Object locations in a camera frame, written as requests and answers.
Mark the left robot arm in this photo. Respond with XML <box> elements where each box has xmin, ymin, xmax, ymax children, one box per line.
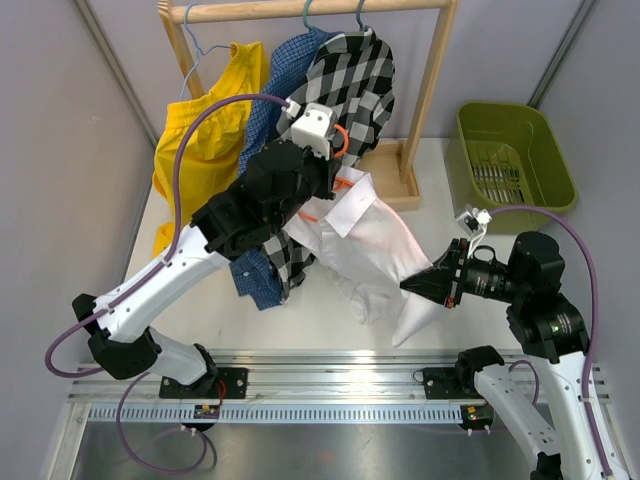
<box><xmin>72</xmin><ymin>141</ymin><xmax>341</xmax><ymax>398</ymax></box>

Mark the white slotted cable duct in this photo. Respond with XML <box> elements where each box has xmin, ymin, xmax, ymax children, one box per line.
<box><xmin>89</xmin><ymin>403</ymin><xmax>462</xmax><ymax>424</ymax></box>

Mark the blue checked shirt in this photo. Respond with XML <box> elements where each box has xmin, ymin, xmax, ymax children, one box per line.
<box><xmin>230</xmin><ymin>28</ymin><xmax>337</xmax><ymax>311</ymax></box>

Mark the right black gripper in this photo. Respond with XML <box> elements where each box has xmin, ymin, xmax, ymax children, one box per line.
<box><xmin>401</xmin><ymin>237</ymin><xmax>527</xmax><ymax>307</ymax></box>

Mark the light blue wire hanger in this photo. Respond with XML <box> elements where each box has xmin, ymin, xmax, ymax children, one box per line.
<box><xmin>179</xmin><ymin>2</ymin><xmax>233</xmax><ymax>101</ymax></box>

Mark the green plastic basket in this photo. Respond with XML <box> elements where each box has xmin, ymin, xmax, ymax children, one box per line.
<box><xmin>444</xmin><ymin>101</ymin><xmax>578</xmax><ymax>215</ymax></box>

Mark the teal hanger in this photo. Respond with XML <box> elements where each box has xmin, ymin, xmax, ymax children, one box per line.
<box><xmin>301</xmin><ymin>0</ymin><xmax>318</xmax><ymax>32</ymax></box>

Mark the wooden clothes rack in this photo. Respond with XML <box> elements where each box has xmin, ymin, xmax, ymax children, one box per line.
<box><xmin>157</xmin><ymin>0</ymin><xmax>459</xmax><ymax>212</ymax></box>

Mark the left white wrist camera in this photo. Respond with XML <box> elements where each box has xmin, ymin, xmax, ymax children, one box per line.
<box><xmin>283</xmin><ymin>99</ymin><xmax>336</xmax><ymax>160</ymax></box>

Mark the aluminium mounting rail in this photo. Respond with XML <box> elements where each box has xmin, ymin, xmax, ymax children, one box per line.
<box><xmin>67</xmin><ymin>348</ymin><xmax>614</xmax><ymax>406</ymax></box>

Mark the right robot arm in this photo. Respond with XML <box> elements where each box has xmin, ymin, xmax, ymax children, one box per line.
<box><xmin>401</xmin><ymin>231</ymin><xmax>630</xmax><ymax>479</ymax></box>

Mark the yellow garment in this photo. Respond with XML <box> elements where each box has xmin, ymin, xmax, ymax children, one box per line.
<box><xmin>152</xmin><ymin>42</ymin><xmax>269</xmax><ymax>226</ymax></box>

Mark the grey blue hanger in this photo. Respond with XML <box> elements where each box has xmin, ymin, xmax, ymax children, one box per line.
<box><xmin>355</xmin><ymin>0</ymin><xmax>368</xmax><ymax>32</ymax></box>

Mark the orange hanger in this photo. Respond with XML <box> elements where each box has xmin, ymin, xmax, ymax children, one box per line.
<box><xmin>298</xmin><ymin>123</ymin><xmax>354</xmax><ymax>225</ymax></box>

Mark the black white checked shirt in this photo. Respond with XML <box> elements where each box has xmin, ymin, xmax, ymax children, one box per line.
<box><xmin>258</xmin><ymin>27</ymin><xmax>395</xmax><ymax>310</ymax></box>

